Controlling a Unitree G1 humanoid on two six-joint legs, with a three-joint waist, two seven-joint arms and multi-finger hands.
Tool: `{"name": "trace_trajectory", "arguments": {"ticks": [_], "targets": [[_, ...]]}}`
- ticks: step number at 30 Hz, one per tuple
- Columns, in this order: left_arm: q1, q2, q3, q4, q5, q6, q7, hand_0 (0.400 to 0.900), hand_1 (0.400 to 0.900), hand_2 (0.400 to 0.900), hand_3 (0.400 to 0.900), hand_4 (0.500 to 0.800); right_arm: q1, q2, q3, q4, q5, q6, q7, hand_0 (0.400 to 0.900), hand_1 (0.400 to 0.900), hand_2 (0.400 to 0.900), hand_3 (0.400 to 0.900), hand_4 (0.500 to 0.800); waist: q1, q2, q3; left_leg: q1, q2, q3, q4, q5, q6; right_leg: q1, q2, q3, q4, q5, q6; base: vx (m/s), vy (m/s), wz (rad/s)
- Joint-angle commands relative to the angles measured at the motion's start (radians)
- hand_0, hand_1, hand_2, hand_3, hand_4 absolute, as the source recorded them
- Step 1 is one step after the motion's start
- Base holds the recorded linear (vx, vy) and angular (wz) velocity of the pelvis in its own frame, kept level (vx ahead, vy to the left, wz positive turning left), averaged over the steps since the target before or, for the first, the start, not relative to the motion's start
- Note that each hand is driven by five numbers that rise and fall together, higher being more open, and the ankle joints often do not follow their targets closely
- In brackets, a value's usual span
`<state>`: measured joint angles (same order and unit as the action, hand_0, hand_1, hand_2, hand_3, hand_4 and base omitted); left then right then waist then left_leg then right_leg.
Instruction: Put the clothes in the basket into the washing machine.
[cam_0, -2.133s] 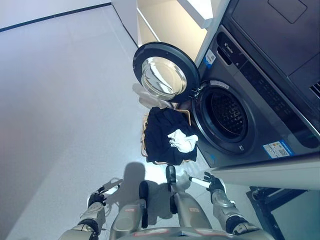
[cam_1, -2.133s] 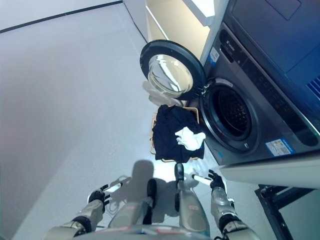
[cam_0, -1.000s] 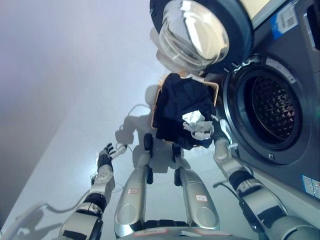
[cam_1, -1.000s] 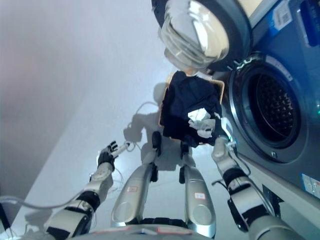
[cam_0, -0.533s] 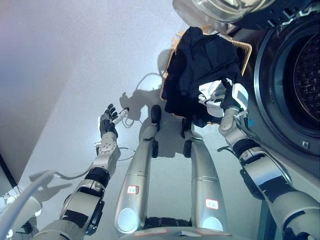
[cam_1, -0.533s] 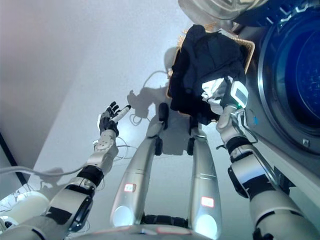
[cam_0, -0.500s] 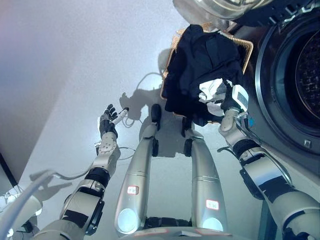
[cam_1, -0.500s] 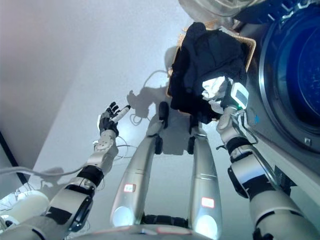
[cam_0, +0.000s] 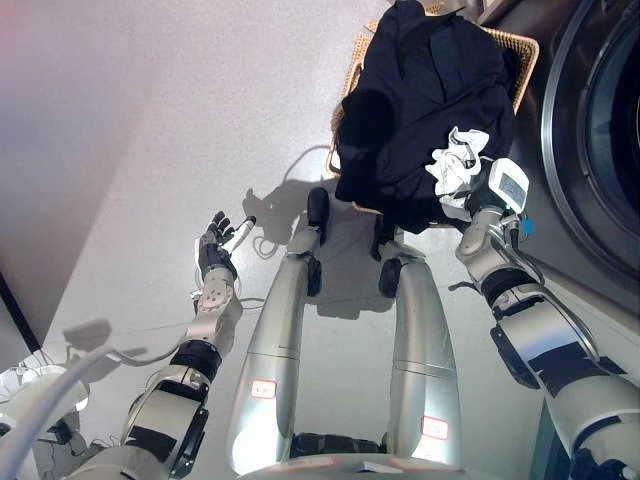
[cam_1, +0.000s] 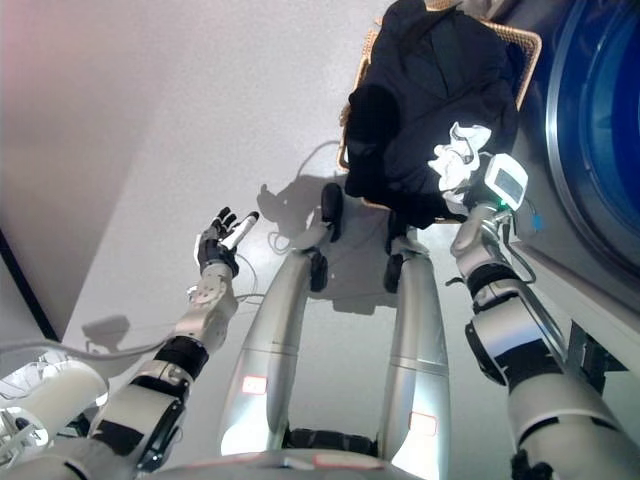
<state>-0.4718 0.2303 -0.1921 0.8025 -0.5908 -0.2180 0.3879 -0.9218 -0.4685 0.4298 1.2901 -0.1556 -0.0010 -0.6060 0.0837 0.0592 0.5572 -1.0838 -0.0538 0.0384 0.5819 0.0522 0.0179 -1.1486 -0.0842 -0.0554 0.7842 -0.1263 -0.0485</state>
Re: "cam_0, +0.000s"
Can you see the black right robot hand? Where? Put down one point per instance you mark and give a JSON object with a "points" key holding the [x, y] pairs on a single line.
{"points": [[505, 185]]}

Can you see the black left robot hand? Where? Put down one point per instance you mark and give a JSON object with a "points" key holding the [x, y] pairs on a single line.
{"points": [[215, 252]]}

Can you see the white cloth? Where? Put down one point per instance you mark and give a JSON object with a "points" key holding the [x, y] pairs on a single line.
{"points": [[452, 167]]}

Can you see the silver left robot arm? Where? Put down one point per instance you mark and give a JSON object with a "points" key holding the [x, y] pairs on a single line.
{"points": [[200, 330]]}

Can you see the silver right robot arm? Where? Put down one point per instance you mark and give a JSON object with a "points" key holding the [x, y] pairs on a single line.
{"points": [[540, 340]]}

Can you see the grey front-load washing machine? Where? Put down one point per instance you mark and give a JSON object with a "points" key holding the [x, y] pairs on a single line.
{"points": [[570, 150]]}

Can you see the black clothes pile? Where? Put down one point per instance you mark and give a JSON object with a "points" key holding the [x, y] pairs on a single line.
{"points": [[420, 110]]}

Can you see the woven wicker laundry basket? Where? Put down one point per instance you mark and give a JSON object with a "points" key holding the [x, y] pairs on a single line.
{"points": [[522, 60]]}

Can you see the black left robot foot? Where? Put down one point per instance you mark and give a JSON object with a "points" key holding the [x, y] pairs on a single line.
{"points": [[318, 207]]}

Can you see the black robot foot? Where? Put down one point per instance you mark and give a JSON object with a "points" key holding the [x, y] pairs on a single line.
{"points": [[318, 207], [385, 242]]}

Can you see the black right robot foot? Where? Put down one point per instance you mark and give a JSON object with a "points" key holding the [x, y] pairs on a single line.
{"points": [[385, 242]]}

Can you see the silver right robot leg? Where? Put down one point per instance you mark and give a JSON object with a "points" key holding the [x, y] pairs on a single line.
{"points": [[425, 350]]}

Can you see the white plastic base unit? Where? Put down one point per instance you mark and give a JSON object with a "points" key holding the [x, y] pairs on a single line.
{"points": [[30, 382]]}

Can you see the silver robot torso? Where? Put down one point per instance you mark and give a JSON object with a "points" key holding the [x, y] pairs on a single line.
{"points": [[350, 462]]}

